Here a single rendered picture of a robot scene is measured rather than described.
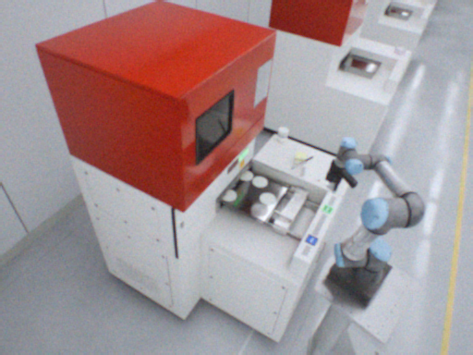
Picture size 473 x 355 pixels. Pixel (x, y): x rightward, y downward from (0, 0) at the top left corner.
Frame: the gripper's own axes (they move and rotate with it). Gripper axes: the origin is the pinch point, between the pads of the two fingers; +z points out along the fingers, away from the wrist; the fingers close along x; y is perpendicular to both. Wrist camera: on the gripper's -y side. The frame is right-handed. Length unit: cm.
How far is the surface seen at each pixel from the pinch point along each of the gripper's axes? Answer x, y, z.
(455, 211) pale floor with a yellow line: -168, -106, 111
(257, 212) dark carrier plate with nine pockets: 19.3, 36.2, 20.8
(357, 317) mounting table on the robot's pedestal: 47, -35, 29
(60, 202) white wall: 42, 207, 95
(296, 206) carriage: 0.5, 18.8, 22.8
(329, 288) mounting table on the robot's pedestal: 39, -18, 29
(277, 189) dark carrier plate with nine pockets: -5.1, 34.3, 20.9
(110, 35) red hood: 40, 110, -71
